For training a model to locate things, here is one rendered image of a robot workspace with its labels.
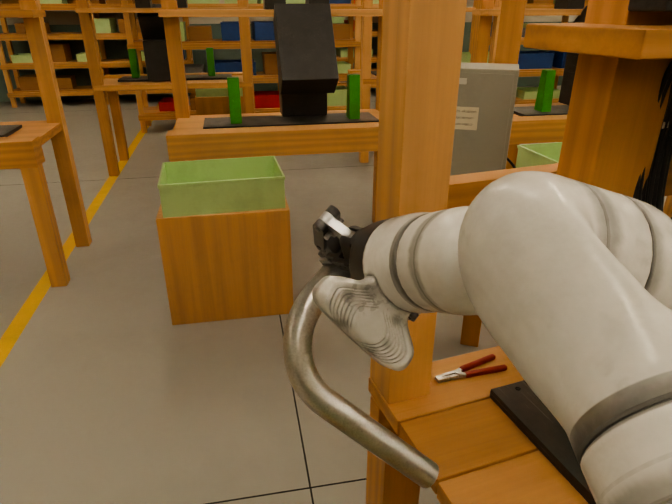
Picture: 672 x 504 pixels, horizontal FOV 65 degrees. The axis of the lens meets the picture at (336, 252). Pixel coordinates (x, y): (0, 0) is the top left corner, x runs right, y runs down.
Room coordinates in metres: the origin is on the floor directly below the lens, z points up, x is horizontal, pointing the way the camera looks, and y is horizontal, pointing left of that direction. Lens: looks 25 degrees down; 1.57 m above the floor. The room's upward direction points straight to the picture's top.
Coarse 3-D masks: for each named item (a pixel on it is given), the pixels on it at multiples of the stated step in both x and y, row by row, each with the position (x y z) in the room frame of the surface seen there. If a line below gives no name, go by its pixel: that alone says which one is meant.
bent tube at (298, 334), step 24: (312, 288) 0.47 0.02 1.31; (312, 312) 0.45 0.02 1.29; (288, 336) 0.44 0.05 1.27; (312, 336) 0.45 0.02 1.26; (288, 360) 0.43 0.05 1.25; (312, 360) 0.43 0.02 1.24; (312, 384) 0.42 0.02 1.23; (312, 408) 0.41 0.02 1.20; (336, 408) 0.41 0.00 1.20; (360, 432) 0.41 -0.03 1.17; (384, 432) 0.42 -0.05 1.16; (384, 456) 0.41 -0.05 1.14; (408, 456) 0.41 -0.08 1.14; (432, 480) 0.41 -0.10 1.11
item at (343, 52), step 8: (376, 0) 10.21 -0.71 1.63; (360, 32) 10.09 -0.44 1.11; (376, 32) 10.11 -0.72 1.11; (360, 40) 10.10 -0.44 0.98; (336, 48) 10.48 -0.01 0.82; (344, 48) 10.51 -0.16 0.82; (360, 48) 10.10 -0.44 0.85; (336, 56) 10.24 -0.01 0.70; (344, 56) 10.10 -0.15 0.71; (360, 56) 10.10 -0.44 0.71; (376, 56) 10.24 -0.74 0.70; (360, 64) 10.10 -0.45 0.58
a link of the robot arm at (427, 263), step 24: (432, 216) 0.32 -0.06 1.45; (456, 216) 0.29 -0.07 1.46; (648, 216) 0.22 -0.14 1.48; (408, 240) 0.31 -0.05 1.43; (432, 240) 0.29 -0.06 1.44; (456, 240) 0.28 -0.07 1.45; (408, 264) 0.30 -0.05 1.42; (432, 264) 0.28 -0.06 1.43; (456, 264) 0.27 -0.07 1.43; (408, 288) 0.30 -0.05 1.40; (432, 288) 0.28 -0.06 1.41; (456, 288) 0.27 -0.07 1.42; (648, 288) 0.20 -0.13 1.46; (456, 312) 0.28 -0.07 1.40
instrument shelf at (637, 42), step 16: (528, 32) 0.99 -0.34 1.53; (544, 32) 0.95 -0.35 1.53; (560, 32) 0.92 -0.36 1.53; (576, 32) 0.88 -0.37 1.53; (592, 32) 0.85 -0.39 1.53; (608, 32) 0.82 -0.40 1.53; (624, 32) 0.80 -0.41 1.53; (640, 32) 0.77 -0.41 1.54; (656, 32) 0.77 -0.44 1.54; (544, 48) 0.95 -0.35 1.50; (560, 48) 0.91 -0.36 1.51; (576, 48) 0.88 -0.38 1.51; (592, 48) 0.85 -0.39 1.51; (608, 48) 0.82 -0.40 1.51; (624, 48) 0.79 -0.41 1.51; (640, 48) 0.77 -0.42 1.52; (656, 48) 0.77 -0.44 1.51
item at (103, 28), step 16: (0, 0) 9.44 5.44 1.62; (48, 0) 9.19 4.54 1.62; (64, 0) 9.45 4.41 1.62; (96, 0) 9.34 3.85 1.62; (112, 0) 9.41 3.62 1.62; (96, 16) 9.68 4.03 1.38; (16, 32) 9.12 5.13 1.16; (48, 32) 9.41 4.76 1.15; (64, 32) 9.56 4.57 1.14; (80, 32) 9.56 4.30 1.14; (96, 32) 9.30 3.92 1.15; (112, 32) 9.40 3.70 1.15; (0, 48) 8.98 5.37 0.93; (64, 48) 9.27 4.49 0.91; (16, 64) 9.02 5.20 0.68; (32, 64) 9.07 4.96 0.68; (64, 64) 9.12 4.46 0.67; (80, 64) 9.16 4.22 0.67; (112, 64) 9.26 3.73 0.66; (128, 64) 9.30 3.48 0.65; (144, 64) 9.35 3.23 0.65; (16, 80) 9.40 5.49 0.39; (32, 80) 9.12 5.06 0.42; (64, 80) 9.22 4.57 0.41; (16, 96) 8.96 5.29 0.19; (32, 96) 9.00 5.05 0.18
